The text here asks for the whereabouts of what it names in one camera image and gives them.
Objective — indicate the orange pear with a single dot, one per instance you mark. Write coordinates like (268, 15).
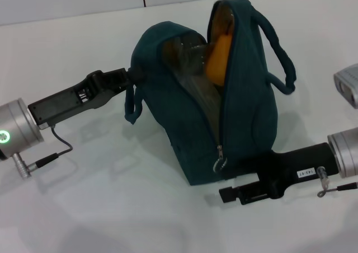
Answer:
(219, 60)

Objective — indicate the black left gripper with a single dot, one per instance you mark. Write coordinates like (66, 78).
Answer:
(64, 102)

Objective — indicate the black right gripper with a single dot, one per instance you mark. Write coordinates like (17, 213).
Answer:
(296, 163)

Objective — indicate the teal insulated lunch bag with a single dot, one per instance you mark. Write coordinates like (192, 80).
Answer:
(246, 110)

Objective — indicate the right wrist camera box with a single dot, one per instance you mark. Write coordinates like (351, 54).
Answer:
(346, 85)

